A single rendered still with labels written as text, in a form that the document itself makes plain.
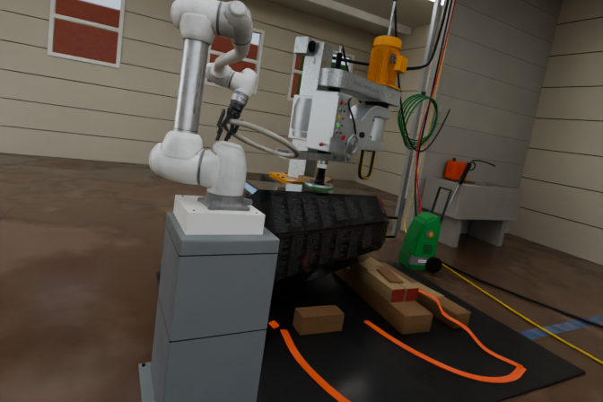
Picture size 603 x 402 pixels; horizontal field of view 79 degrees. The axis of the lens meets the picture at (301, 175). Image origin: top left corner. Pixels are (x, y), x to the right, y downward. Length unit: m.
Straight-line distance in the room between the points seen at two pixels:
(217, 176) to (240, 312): 0.56
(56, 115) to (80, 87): 0.69
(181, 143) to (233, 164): 0.22
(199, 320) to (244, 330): 0.20
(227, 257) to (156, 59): 7.26
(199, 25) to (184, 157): 0.53
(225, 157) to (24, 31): 7.30
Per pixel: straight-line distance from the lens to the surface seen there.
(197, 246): 1.44
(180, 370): 1.68
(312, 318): 2.43
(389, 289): 2.79
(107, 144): 8.47
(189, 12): 1.64
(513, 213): 6.08
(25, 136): 8.58
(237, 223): 1.52
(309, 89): 3.49
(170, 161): 1.57
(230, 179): 1.53
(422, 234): 3.95
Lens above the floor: 1.27
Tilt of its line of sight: 7 degrees down
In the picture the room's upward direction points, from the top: 9 degrees clockwise
